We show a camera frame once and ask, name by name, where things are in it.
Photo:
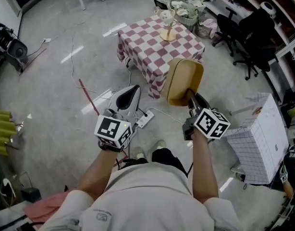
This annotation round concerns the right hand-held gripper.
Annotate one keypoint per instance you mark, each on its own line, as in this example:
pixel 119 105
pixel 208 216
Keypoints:
pixel 210 121

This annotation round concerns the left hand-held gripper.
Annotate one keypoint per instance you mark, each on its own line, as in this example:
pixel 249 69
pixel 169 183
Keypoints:
pixel 106 129

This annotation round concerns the tan oval wooden container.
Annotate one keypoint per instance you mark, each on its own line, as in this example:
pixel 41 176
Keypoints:
pixel 183 80

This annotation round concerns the white clothes iron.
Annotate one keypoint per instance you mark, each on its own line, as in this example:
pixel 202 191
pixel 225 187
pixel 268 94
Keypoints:
pixel 131 107

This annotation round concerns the person's right forearm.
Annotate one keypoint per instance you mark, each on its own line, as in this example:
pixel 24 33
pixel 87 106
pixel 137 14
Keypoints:
pixel 204 167

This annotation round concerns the person's left forearm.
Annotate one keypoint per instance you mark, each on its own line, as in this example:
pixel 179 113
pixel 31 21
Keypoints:
pixel 99 172

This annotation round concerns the red floor strip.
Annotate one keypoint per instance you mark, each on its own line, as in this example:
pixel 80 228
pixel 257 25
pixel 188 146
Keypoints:
pixel 88 97

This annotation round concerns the white power strip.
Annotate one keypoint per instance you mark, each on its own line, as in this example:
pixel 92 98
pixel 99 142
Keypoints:
pixel 145 120

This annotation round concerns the person's left beige shoe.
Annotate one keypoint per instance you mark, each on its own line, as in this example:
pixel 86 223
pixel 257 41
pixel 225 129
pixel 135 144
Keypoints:
pixel 138 152

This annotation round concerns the person's beige shoe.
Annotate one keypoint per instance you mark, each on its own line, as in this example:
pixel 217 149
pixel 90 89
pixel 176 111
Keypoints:
pixel 138 152
pixel 159 144

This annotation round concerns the person's right beige shoe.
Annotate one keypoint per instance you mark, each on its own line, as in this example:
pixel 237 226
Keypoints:
pixel 159 144

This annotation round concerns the person's black trousers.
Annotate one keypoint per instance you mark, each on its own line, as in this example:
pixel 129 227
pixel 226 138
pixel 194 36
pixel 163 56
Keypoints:
pixel 166 159

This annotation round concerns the woven mesh basket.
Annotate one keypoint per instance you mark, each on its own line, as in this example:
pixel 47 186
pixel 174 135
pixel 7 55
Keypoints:
pixel 202 31

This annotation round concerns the wooden hanger stand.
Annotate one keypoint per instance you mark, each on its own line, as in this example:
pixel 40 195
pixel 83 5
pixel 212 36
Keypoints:
pixel 168 34

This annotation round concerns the white grid-patterned box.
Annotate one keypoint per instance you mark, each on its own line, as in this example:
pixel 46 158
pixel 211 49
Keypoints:
pixel 260 143

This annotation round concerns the pink cloth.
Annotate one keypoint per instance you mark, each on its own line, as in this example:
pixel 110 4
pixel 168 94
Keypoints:
pixel 211 24

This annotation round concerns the red white checkered table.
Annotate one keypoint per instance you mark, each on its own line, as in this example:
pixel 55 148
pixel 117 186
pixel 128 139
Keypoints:
pixel 142 44

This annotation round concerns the person's white shirt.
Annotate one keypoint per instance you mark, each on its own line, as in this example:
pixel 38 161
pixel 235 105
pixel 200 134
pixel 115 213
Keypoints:
pixel 147 201

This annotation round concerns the large black office chair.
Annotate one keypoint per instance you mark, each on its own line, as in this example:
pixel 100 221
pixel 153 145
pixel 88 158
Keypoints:
pixel 258 42

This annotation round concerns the white basket with clothes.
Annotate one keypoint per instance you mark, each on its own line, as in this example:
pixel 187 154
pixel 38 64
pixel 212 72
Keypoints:
pixel 188 14

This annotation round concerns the white hanging cup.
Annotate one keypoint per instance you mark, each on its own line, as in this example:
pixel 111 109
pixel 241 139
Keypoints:
pixel 165 16

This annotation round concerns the small black box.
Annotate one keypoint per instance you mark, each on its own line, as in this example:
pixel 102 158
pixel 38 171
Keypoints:
pixel 31 195

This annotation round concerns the pink fabric pile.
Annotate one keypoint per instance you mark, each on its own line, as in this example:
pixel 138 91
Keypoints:
pixel 44 208

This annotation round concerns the yellow-green ribbed cushion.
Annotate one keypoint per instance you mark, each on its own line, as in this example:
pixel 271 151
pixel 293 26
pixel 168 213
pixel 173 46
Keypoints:
pixel 2 133

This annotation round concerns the white shelf unit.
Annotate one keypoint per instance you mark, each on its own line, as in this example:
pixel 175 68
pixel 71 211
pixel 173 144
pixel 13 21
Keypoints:
pixel 277 32

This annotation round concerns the white round-headed device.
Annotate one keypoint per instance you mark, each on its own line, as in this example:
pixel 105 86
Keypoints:
pixel 268 8

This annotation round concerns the grey floor appliance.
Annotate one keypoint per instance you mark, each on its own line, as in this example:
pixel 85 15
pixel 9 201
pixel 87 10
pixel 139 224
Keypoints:
pixel 13 48

